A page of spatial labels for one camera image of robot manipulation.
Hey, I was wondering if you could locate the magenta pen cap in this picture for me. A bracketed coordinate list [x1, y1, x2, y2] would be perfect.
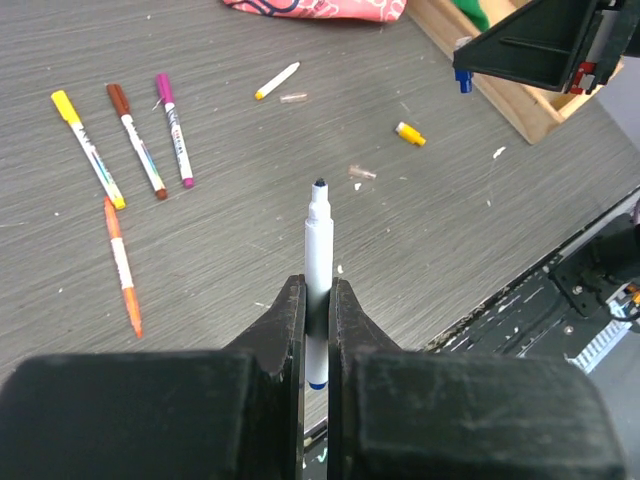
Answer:
[155, 73, 175, 104]

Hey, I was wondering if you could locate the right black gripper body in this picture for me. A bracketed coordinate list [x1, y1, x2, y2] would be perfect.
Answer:
[565, 1, 639, 95]

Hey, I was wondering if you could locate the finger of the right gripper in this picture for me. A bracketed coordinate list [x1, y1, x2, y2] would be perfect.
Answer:
[453, 0, 598, 91]

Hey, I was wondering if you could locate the yellow marker pen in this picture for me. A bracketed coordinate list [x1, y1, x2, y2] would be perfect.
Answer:
[70, 122, 126, 210]

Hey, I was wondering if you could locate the white yellow-tipped pen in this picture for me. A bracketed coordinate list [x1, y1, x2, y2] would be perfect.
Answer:
[254, 61, 301, 101]

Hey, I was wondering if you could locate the white cable duct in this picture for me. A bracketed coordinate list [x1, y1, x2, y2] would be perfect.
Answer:
[566, 321, 631, 374]

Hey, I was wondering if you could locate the small yellow pen cap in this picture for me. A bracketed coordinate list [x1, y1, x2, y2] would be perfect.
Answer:
[395, 122, 426, 147]

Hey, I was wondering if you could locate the orange ballpoint pen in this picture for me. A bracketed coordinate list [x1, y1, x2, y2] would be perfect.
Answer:
[104, 197, 143, 338]

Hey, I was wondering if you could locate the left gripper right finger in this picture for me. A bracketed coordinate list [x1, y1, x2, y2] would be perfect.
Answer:
[327, 279, 629, 479]

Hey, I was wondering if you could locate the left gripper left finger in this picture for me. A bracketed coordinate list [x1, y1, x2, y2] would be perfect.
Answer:
[1, 275, 306, 479]

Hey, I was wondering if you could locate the white ballpoint pen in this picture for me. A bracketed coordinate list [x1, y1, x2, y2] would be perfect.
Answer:
[164, 102, 195, 189]

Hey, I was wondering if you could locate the blue pen cap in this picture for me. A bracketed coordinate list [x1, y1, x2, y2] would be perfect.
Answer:
[454, 69, 473, 94]

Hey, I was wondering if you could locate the blue marker pen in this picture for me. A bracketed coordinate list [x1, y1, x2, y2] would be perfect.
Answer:
[304, 178, 334, 390]

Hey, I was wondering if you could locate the green tank top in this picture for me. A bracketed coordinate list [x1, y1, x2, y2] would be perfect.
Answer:
[452, 0, 490, 32]

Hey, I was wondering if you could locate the brown pen cap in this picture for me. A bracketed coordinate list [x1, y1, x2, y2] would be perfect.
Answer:
[106, 83, 131, 117]

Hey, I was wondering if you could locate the brown marker pen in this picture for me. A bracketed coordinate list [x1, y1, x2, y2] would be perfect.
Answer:
[121, 114, 168, 200]

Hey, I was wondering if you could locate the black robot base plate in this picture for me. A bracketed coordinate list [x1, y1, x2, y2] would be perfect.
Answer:
[426, 191, 639, 360]

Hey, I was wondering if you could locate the clear pen cap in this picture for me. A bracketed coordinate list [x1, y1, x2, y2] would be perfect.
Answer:
[279, 92, 308, 104]
[348, 165, 377, 180]

